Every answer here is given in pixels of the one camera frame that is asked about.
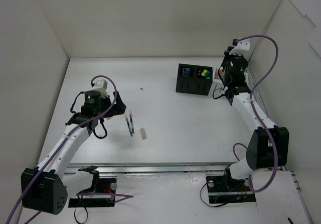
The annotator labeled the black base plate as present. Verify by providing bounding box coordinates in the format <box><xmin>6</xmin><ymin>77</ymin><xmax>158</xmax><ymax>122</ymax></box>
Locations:
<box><xmin>200</xmin><ymin>175</ymin><xmax>256</xmax><ymax>207</ymax></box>
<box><xmin>68</xmin><ymin>177</ymin><xmax>117</xmax><ymax>208</ymax></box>

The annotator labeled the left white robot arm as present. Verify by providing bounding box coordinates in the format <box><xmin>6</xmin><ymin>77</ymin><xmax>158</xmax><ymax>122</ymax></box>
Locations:
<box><xmin>21</xmin><ymin>90</ymin><xmax>126</xmax><ymax>215</ymax></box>

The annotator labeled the white divided organizer box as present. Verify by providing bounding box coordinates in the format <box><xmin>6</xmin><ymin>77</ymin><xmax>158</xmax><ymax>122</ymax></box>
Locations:
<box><xmin>213</xmin><ymin>68</ymin><xmax>249</xmax><ymax>94</ymax></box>

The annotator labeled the black divided organizer box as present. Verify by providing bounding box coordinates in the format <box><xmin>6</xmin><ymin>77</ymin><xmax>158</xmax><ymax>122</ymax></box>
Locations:
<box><xmin>176</xmin><ymin>63</ymin><xmax>214</xmax><ymax>96</ymax></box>

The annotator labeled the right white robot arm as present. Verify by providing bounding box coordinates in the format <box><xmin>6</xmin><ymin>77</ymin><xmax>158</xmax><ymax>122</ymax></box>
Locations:
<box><xmin>221</xmin><ymin>46</ymin><xmax>289</xmax><ymax>190</ymax></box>

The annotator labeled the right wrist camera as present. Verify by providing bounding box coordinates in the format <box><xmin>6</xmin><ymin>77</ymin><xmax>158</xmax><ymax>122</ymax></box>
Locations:
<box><xmin>229</xmin><ymin>39</ymin><xmax>251</xmax><ymax>56</ymax></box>

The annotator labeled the aluminium rail frame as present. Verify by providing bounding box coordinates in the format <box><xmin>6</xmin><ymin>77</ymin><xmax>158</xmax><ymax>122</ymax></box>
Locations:
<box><xmin>36</xmin><ymin>57</ymin><xmax>301</xmax><ymax>192</ymax></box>

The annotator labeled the teal tipped pen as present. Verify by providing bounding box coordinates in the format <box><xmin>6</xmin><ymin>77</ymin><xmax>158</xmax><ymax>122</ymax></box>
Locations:
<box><xmin>125</xmin><ymin>116</ymin><xmax>133</xmax><ymax>137</ymax></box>

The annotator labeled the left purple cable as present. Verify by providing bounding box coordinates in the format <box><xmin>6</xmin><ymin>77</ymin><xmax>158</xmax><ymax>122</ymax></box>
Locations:
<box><xmin>9</xmin><ymin>75</ymin><xmax>134</xmax><ymax>224</ymax></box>

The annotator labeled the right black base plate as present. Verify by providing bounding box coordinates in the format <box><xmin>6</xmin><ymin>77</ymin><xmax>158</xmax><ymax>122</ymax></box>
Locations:
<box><xmin>200</xmin><ymin>175</ymin><xmax>256</xmax><ymax>207</ymax></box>

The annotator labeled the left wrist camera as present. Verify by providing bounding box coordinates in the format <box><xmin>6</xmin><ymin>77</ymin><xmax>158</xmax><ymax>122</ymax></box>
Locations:
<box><xmin>91</xmin><ymin>79</ymin><xmax>108</xmax><ymax>95</ymax></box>

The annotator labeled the beige eraser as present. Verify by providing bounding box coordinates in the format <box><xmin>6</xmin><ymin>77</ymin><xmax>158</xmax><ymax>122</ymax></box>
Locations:
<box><xmin>140</xmin><ymin>128</ymin><xmax>147</xmax><ymax>140</ymax></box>

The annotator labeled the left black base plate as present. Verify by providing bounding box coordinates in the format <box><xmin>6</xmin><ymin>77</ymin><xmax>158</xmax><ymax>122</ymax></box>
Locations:
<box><xmin>68</xmin><ymin>177</ymin><xmax>117</xmax><ymax>208</ymax></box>

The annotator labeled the blue tipped pen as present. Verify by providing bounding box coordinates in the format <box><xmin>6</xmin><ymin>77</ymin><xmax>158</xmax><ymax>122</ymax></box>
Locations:
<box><xmin>129</xmin><ymin>110</ymin><xmax>134</xmax><ymax>134</ymax></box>

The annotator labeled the orange pencil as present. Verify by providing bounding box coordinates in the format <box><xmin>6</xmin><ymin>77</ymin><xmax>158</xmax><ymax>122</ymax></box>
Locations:
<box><xmin>213</xmin><ymin>68</ymin><xmax>224</xmax><ymax>85</ymax></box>

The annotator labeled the yellow highlighter marker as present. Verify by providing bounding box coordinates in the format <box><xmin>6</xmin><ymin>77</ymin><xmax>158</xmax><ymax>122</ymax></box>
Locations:
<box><xmin>201</xmin><ymin>69</ymin><xmax>209</xmax><ymax>78</ymax></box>

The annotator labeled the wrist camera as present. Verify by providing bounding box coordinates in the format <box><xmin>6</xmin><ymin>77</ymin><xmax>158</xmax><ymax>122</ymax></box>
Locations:
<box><xmin>229</xmin><ymin>39</ymin><xmax>251</xmax><ymax>56</ymax></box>
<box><xmin>91</xmin><ymin>79</ymin><xmax>108</xmax><ymax>95</ymax></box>

